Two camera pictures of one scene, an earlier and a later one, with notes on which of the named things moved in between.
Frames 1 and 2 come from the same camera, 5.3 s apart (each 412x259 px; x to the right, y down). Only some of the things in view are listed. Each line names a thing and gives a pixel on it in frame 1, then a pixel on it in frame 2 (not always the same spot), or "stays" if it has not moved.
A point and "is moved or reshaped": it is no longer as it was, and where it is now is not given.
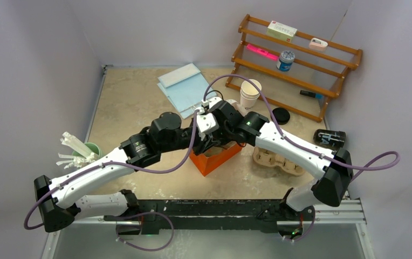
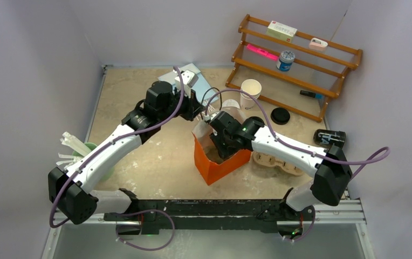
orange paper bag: x=213 y=158 is moved or reshaped
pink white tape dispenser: x=318 y=45 stays
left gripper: x=201 y=146 to x=193 y=107
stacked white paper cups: x=249 y=94 stays
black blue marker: x=311 y=94 stays
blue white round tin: x=285 y=62 stays
